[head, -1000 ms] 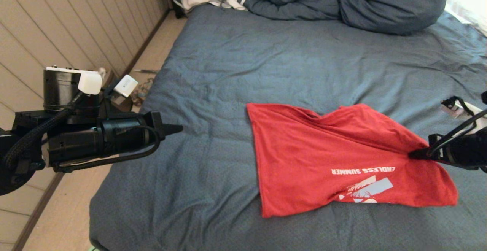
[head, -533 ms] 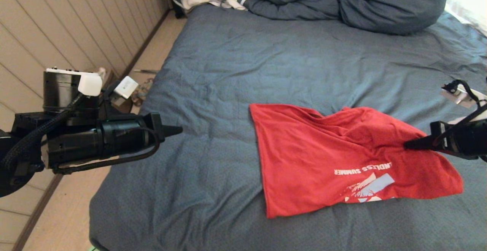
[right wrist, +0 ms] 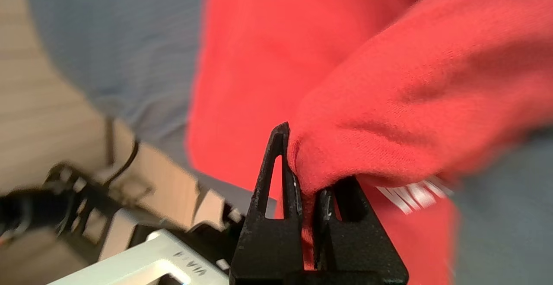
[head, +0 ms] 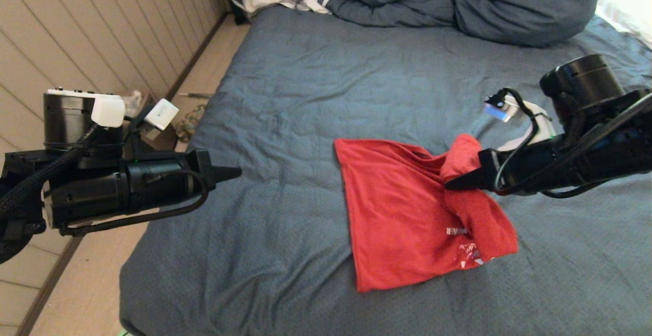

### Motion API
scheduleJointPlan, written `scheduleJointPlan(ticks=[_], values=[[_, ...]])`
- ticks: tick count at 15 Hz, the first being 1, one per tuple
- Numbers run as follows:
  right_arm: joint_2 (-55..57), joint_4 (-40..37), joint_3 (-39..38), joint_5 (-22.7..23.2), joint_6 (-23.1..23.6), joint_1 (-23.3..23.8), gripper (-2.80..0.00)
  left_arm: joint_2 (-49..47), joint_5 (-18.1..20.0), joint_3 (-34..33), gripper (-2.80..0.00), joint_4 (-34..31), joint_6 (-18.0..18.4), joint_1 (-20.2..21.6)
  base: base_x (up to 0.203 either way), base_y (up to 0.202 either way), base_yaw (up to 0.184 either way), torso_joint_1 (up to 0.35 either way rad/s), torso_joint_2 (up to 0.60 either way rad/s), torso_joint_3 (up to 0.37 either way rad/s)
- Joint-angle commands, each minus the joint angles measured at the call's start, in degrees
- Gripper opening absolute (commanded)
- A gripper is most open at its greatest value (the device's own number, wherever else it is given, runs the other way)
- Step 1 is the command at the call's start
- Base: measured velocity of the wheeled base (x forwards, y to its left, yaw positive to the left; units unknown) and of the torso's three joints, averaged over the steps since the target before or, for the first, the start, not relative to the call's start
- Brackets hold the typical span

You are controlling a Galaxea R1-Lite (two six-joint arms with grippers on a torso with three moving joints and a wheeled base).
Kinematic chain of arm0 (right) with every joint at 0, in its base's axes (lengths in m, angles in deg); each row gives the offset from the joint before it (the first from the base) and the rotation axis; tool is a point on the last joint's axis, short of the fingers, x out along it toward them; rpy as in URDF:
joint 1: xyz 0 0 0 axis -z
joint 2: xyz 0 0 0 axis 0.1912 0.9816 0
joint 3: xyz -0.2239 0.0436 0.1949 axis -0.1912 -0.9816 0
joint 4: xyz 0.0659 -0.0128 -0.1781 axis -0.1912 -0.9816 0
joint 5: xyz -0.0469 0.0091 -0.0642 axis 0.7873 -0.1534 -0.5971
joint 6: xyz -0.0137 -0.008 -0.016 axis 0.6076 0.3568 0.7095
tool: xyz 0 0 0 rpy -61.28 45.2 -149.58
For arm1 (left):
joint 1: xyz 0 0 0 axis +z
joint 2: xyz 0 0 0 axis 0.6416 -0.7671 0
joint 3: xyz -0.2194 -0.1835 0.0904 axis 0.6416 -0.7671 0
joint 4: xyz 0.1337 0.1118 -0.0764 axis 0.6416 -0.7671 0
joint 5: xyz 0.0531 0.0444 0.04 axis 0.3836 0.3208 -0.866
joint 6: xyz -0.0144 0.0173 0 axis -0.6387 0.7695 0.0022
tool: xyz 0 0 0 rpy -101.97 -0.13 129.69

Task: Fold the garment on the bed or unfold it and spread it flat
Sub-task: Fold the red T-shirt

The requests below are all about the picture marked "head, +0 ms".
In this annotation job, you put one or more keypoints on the red t-shirt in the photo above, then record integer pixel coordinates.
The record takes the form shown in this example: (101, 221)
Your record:
(387, 224)

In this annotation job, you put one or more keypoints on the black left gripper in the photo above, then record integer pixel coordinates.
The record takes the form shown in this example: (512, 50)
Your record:
(142, 186)

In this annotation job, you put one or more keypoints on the blue crumpled duvet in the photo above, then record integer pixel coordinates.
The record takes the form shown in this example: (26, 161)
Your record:
(484, 5)

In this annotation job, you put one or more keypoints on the clear plastic bin bag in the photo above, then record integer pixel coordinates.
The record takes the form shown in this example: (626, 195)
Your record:
(133, 103)

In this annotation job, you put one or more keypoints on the black left camera bracket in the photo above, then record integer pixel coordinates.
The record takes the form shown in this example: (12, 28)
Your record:
(136, 140)

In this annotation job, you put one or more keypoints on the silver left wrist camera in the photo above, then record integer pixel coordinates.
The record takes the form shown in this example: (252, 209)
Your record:
(162, 114)

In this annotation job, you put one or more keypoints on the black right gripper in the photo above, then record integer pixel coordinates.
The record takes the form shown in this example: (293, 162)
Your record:
(550, 165)

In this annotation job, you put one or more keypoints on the thin metal tool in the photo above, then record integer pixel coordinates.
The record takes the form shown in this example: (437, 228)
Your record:
(193, 94)

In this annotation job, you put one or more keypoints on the white pillow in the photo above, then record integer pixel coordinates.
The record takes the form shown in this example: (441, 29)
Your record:
(629, 10)

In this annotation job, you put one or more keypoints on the brown waste bin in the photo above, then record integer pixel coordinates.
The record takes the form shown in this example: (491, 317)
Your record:
(160, 140)

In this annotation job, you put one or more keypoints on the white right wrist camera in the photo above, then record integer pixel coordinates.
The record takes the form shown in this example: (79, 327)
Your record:
(519, 112)

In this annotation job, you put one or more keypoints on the blue-grey bed sheet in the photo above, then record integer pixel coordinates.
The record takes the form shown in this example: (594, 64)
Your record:
(265, 249)

